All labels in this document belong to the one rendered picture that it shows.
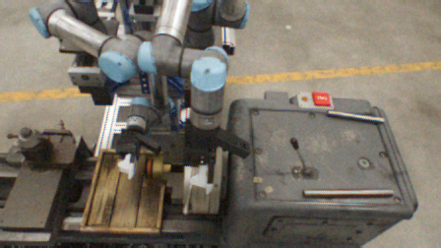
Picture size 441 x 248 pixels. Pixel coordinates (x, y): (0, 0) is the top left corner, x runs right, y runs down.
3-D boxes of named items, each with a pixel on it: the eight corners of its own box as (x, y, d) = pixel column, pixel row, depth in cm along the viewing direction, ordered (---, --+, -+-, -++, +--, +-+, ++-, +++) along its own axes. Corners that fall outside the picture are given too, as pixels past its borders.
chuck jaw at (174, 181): (193, 172, 118) (191, 201, 109) (193, 180, 121) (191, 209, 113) (162, 171, 117) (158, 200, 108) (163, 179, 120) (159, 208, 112)
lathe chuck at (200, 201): (209, 150, 143) (213, 112, 116) (207, 222, 128) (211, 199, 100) (188, 149, 143) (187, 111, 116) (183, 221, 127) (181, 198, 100)
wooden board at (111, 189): (169, 155, 149) (168, 151, 145) (160, 234, 128) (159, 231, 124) (102, 153, 147) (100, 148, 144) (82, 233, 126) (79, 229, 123)
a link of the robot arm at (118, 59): (64, 17, 139) (157, 68, 118) (32, 33, 132) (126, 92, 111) (52, -10, 130) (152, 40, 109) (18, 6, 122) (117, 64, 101)
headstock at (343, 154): (344, 149, 158) (382, 96, 127) (370, 251, 130) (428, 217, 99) (221, 143, 155) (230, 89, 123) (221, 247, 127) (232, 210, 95)
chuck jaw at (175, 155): (194, 159, 123) (195, 129, 120) (194, 164, 118) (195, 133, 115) (164, 157, 122) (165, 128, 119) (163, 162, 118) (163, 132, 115)
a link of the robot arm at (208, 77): (228, 56, 73) (225, 73, 66) (224, 98, 79) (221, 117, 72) (194, 52, 73) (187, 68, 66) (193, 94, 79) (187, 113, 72)
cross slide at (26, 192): (79, 135, 145) (76, 129, 141) (48, 232, 120) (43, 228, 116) (39, 133, 144) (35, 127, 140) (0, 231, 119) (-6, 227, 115)
